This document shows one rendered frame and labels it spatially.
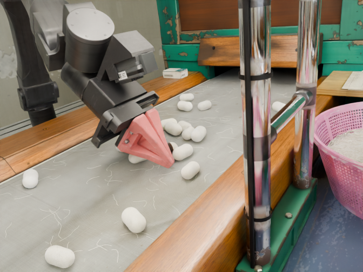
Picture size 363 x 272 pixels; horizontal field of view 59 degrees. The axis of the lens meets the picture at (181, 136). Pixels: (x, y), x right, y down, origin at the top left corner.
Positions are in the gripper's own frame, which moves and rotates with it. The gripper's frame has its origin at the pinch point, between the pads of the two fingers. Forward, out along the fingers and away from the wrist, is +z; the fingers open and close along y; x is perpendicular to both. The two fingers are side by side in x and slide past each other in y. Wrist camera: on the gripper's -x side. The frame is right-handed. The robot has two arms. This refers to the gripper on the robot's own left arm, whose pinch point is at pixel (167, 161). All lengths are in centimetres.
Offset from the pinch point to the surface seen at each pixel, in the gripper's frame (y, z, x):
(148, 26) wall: 136, -93, 70
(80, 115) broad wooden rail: 8.1, -21.9, 17.6
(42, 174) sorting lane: -8.4, -12.4, 12.8
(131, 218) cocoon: -12.0, 3.3, -2.9
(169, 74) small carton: 38.6, -22.3, 16.6
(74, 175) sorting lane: -6.5, -8.3, 9.3
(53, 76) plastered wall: 119, -141, 152
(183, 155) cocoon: 3.4, 0.7, 0.4
